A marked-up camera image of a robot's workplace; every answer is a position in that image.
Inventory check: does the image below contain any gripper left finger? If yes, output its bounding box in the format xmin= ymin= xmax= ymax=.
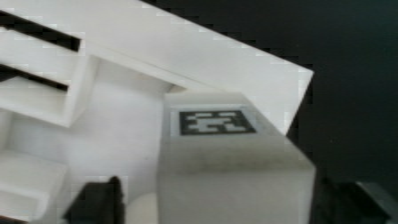
xmin=62 ymin=176 xmax=124 ymax=224

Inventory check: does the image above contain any white chair leg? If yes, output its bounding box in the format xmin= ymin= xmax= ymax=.
xmin=156 ymin=93 xmax=316 ymax=224

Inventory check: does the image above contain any white chair seat part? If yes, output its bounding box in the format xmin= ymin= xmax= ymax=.
xmin=0 ymin=0 xmax=312 ymax=224

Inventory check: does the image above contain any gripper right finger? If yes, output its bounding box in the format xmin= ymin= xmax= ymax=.
xmin=312 ymin=181 xmax=398 ymax=224

